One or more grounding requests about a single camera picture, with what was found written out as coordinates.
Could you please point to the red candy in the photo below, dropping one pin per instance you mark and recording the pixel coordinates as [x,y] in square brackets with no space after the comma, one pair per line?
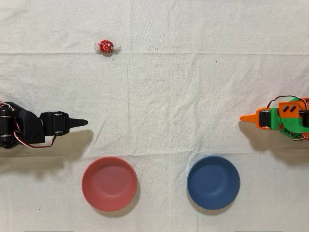
[106,46]

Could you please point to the red bowl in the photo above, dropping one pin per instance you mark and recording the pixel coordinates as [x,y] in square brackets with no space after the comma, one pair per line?
[108,183]

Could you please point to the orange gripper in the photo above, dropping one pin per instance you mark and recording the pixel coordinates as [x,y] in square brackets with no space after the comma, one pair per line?
[264,118]

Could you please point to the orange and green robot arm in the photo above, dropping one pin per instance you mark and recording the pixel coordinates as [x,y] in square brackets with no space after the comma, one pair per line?
[289,120]

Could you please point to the white tablecloth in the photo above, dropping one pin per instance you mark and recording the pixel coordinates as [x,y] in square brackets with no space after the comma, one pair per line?
[154,84]

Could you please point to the blue bowl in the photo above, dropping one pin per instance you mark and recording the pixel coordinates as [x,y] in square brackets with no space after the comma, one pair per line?
[213,182]

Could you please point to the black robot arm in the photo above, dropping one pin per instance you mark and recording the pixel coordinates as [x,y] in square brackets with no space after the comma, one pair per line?
[29,125]

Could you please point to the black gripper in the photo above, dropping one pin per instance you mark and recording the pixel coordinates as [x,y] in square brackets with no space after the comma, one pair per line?
[58,123]

